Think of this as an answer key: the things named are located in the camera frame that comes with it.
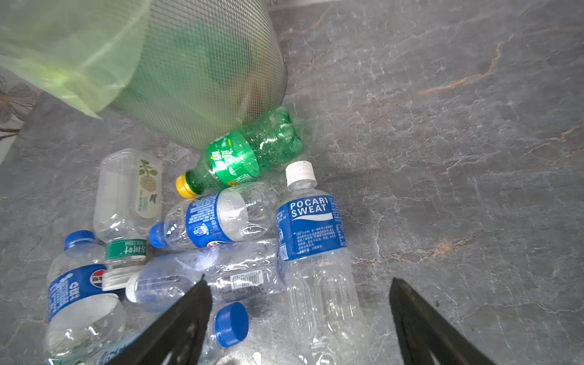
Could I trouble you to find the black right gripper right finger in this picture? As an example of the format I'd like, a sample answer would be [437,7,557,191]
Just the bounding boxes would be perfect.
[389,278,494,365]

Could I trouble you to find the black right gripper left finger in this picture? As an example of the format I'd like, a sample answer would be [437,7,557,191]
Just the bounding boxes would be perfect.
[109,279,212,365]

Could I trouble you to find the small bottle blue label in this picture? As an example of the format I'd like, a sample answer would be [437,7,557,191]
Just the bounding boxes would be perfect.
[44,231,126,364]

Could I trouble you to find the Pocari Sweat clear bottle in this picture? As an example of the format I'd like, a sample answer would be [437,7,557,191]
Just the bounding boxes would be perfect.
[276,161,368,364]

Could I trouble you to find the green bottle near bin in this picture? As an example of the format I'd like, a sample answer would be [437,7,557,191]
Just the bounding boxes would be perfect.
[176,106,304,199]

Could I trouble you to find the metal mesh waste bin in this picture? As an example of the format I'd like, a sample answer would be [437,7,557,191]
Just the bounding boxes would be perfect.
[111,1,287,150]

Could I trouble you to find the green plastic bin liner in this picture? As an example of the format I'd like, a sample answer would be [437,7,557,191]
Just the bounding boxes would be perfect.
[1,1,151,118]

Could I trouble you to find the soda water bottle blue cap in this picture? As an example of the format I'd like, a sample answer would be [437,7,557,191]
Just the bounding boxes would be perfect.
[45,302,249,364]

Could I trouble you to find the clear bottle white cap barcode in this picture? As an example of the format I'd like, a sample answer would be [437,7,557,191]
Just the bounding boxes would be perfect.
[126,239,285,313]

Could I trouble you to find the Pepsi water bottle blue cap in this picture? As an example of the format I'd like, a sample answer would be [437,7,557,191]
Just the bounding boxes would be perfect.
[148,182,279,250]

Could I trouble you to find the clear bottle green white cap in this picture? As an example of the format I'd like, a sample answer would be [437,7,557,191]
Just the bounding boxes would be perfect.
[93,148,164,291]

